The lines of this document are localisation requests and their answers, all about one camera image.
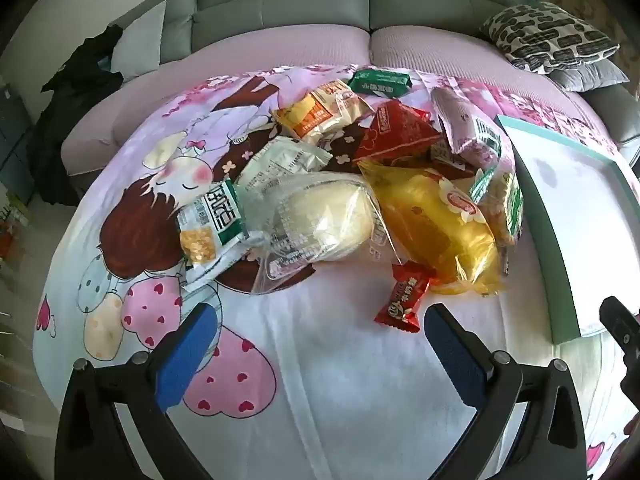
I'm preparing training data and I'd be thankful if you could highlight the clear bread bun packet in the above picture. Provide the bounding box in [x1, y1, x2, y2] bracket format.
[250, 171, 396, 295]

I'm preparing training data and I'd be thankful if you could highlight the small red candy packet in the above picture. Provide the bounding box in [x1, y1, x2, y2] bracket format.
[374, 261, 437, 333]

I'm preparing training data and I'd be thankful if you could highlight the green-rimmed white tray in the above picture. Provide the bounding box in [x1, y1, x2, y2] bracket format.
[495, 114, 640, 346]

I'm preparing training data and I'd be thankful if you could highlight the light grey pillow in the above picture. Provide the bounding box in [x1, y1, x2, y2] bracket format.
[109, 0, 168, 83]

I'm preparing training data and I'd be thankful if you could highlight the pink roll cake packet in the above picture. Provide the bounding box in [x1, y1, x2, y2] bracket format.
[431, 87, 503, 171]

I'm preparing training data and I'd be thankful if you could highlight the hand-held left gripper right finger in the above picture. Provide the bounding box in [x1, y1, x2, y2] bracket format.
[424, 302, 587, 480]

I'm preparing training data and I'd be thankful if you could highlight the white printed snack packet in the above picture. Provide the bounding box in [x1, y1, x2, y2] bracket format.
[235, 135, 331, 191]

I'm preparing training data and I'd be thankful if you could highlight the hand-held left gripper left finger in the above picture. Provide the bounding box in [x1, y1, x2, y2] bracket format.
[54, 301, 223, 480]

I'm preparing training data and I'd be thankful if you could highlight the green-edged clear snack packet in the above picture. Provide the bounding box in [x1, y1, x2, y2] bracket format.
[470, 167, 523, 246]

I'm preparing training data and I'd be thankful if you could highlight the dark grey pillow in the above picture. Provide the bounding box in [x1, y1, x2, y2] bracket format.
[547, 57, 630, 93]

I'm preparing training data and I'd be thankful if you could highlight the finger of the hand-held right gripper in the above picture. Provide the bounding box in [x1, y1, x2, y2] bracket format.
[599, 296, 640, 411]

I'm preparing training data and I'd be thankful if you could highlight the black cloth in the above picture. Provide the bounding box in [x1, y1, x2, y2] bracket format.
[37, 24, 126, 206]

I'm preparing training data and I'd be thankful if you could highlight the yellow cake packet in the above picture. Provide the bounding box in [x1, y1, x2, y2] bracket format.
[357, 160, 508, 296]

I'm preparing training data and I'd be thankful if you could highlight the black white patterned pillow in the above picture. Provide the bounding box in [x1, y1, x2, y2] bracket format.
[481, 2, 621, 75]

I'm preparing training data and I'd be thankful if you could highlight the blue grey cabinet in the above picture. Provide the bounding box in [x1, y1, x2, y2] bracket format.
[0, 85, 36, 196]

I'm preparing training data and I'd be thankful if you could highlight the green white corn snack packet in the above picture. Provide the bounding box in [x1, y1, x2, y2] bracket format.
[177, 180, 266, 281]

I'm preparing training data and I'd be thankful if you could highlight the small green snack packet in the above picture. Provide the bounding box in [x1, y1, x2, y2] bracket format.
[347, 67, 413, 97]

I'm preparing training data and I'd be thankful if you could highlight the grey sofa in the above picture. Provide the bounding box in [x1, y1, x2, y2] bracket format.
[107, 0, 640, 161]

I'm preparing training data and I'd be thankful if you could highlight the orange label bread packet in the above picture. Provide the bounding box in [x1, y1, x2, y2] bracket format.
[272, 80, 376, 146]

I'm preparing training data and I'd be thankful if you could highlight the red triangular snack packet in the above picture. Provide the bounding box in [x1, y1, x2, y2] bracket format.
[352, 100, 443, 163]

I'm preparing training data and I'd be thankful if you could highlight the printed cartoon blanket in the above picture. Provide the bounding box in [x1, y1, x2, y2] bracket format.
[32, 62, 640, 480]

